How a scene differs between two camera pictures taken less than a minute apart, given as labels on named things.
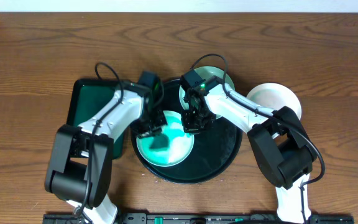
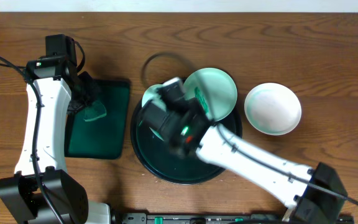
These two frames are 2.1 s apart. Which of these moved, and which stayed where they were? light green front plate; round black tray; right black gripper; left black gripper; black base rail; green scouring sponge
Moved: right black gripper; green scouring sponge; light green front plate; left black gripper
Stayed: round black tray; black base rail
